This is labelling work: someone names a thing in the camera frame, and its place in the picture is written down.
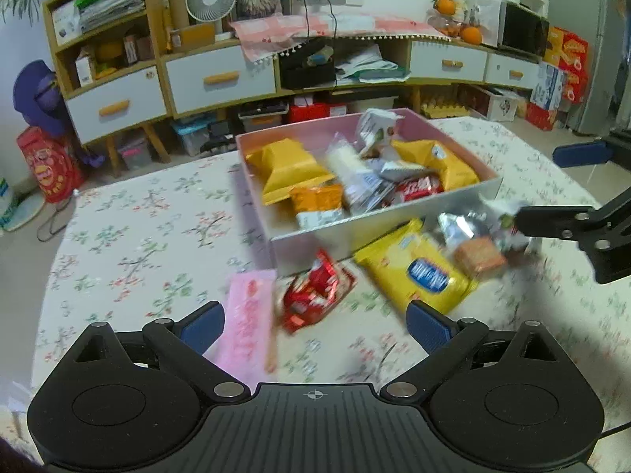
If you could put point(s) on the red storage box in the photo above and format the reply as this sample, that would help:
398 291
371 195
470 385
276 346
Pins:
315 111

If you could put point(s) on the red gift bag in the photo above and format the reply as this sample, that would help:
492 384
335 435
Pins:
52 162

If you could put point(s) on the clear white bread packet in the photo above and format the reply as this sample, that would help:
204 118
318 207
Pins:
363 189

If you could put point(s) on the yellow snack bag right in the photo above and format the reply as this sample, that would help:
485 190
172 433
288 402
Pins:
454 173

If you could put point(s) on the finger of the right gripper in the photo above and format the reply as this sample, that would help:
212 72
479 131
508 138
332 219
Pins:
566 222
582 154

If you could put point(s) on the wooden cabinet with drawers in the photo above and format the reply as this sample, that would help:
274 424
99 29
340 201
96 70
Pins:
216 75

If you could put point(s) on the yellow snack bag left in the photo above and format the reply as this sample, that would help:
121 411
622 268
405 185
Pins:
284 165

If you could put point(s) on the red candy packet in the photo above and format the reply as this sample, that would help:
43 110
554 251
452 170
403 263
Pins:
311 296

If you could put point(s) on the yellow snack bag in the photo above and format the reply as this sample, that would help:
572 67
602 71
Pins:
454 173
284 165

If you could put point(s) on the pink checked cloth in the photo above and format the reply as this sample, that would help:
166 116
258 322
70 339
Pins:
273 36

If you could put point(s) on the red packet in box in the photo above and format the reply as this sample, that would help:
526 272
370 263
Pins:
414 189

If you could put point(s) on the floral tablecloth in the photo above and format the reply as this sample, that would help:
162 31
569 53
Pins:
164 243

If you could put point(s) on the silver biscuit packet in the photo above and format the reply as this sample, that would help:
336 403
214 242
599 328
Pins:
483 240

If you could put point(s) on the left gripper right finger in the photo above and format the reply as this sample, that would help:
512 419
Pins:
448 344

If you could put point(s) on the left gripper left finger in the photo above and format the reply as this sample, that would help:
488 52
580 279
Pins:
180 346

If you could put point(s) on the white crumpled snack packet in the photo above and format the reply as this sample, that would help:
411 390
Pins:
375 129

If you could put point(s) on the yellow cracker bag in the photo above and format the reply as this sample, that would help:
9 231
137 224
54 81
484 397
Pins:
407 265

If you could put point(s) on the white microwave oven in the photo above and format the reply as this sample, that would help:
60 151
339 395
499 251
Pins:
520 26

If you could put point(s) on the cream white snack packet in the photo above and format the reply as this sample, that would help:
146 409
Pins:
397 170

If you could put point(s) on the pink wafer packet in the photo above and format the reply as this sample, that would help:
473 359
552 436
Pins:
242 350

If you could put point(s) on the orange white snack packet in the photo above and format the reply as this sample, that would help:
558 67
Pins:
317 206

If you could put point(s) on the purple plush toy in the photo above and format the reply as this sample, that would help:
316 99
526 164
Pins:
37 97

